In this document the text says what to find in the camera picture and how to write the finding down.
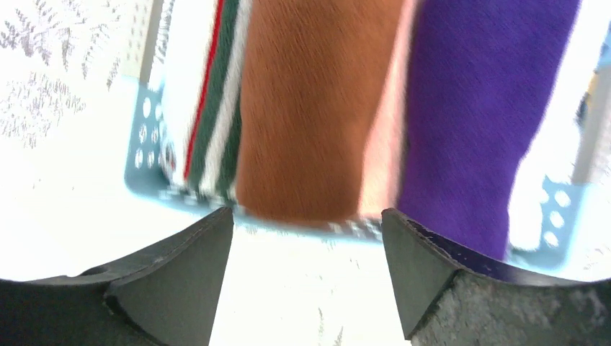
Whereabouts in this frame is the brown towel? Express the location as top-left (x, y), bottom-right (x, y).
top-left (236, 1), bottom-right (403, 224)

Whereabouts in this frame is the white rolled towel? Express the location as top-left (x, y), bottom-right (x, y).
top-left (508, 1), bottom-right (610, 252)

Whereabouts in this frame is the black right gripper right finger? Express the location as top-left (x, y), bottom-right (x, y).
top-left (382, 208), bottom-right (610, 346)

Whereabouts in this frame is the light blue plastic basket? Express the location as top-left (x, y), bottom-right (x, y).
top-left (125, 32), bottom-right (610, 276)

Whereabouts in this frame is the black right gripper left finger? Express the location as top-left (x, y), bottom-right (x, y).
top-left (1, 208), bottom-right (233, 346)

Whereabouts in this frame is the pink rolled towel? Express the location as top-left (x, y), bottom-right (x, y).
top-left (359, 1), bottom-right (419, 217)

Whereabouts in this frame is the striped rolled towel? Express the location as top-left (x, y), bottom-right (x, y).
top-left (159, 1), bottom-right (252, 203)

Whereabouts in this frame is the purple towel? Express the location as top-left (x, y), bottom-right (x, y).
top-left (397, 0), bottom-right (579, 260)

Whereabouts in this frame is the floral patterned table mat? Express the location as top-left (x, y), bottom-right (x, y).
top-left (1, 1), bottom-right (610, 345)

